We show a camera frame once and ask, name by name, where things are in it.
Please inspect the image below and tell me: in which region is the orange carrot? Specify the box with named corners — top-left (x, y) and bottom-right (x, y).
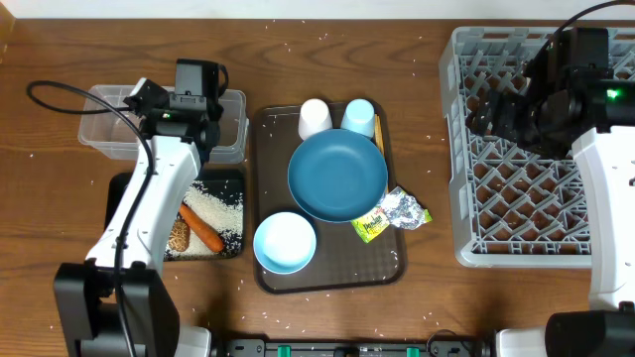
top-left (179, 204), bottom-right (224, 253)

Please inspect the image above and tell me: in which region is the brown food scrap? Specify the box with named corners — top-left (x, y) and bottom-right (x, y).
top-left (168, 219), bottom-right (191, 253)

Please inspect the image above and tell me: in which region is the foil snack wrapper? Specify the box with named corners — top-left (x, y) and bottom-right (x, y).
top-left (351, 186), bottom-right (433, 243)

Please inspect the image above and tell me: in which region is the light blue bowl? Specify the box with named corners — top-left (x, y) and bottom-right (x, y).
top-left (253, 212), bottom-right (317, 275)

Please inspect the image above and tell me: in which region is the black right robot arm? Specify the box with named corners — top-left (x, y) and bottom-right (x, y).
top-left (466, 78), bottom-right (634, 356)

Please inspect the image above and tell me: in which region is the grey dishwasher rack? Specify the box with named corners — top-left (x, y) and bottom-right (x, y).
top-left (438, 26), bottom-right (635, 270)

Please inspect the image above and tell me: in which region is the clear plastic bin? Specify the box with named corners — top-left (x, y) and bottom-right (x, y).
top-left (77, 84), bottom-right (249, 165)

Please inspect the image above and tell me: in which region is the pile of rice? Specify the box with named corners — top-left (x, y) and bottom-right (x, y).
top-left (166, 179), bottom-right (244, 259)

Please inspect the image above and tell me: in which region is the black plastic tray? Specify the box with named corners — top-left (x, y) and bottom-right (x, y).
top-left (103, 168), bottom-right (247, 262)

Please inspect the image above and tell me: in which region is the white plastic cup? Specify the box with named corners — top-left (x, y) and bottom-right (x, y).
top-left (298, 98), bottom-right (332, 140)

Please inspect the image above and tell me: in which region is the light blue plastic cup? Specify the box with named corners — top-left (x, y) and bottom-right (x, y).
top-left (340, 98), bottom-right (375, 139)

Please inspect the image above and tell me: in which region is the dark blue plate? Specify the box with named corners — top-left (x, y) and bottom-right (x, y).
top-left (288, 129), bottom-right (389, 223)

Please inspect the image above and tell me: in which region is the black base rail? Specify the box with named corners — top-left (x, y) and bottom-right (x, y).
top-left (210, 335), bottom-right (496, 357)

